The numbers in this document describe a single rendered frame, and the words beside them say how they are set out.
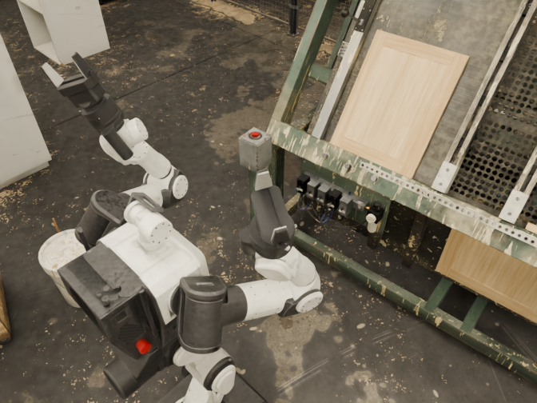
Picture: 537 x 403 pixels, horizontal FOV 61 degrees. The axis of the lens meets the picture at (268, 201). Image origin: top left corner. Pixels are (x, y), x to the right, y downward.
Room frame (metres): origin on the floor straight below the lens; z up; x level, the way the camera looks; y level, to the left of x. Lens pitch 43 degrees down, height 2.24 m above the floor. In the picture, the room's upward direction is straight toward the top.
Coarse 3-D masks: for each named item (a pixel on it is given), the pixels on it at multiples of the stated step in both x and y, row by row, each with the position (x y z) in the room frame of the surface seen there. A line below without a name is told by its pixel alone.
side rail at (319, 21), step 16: (320, 0) 2.31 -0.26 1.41; (336, 0) 2.36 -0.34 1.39; (320, 16) 2.26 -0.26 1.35; (304, 32) 2.24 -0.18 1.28; (320, 32) 2.26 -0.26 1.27; (304, 48) 2.19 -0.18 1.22; (304, 64) 2.16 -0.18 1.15; (288, 80) 2.13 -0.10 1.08; (304, 80) 2.17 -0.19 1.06; (288, 96) 2.07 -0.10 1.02; (288, 112) 2.06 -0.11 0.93
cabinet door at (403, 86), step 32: (384, 32) 2.08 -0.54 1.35; (384, 64) 1.98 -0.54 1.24; (416, 64) 1.91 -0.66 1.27; (448, 64) 1.85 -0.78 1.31; (352, 96) 1.95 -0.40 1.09; (384, 96) 1.88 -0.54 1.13; (416, 96) 1.82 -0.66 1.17; (448, 96) 1.75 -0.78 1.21; (352, 128) 1.85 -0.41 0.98; (384, 128) 1.78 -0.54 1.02; (416, 128) 1.72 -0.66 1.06; (384, 160) 1.68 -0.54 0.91; (416, 160) 1.62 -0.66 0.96
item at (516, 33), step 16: (528, 0) 1.83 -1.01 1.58; (528, 16) 1.79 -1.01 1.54; (512, 32) 1.77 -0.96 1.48; (512, 48) 1.73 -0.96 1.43; (496, 64) 1.71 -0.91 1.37; (496, 80) 1.67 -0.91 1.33; (480, 96) 1.65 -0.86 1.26; (480, 112) 1.61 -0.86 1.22; (464, 128) 1.59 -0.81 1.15; (464, 144) 1.55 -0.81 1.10; (448, 160) 1.53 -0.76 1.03; (448, 176) 1.48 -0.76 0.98
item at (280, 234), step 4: (276, 228) 0.51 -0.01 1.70; (280, 228) 0.51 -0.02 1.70; (284, 228) 0.51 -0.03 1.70; (276, 232) 0.50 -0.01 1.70; (280, 232) 0.50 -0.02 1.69; (284, 232) 0.51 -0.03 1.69; (272, 236) 0.52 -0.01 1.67; (276, 236) 0.51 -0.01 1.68; (280, 236) 0.51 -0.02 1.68; (284, 236) 0.51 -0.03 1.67; (288, 236) 0.52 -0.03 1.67; (272, 240) 0.52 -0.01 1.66; (276, 240) 0.51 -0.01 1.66; (280, 240) 0.52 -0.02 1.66; (284, 240) 0.52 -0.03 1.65; (288, 240) 0.53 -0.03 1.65; (272, 244) 0.52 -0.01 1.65; (276, 244) 0.52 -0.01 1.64; (280, 244) 0.52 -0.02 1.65; (284, 244) 0.52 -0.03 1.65
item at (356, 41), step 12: (372, 12) 2.15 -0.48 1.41; (360, 36) 2.10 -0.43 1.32; (348, 48) 2.09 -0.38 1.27; (348, 60) 2.05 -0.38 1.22; (348, 72) 2.03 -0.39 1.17; (336, 84) 2.00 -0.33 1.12; (336, 96) 1.96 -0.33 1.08; (324, 108) 1.95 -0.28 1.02; (324, 120) 1.91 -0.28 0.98; (312, 132) 1.90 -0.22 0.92; (324, 132) 1.90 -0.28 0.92
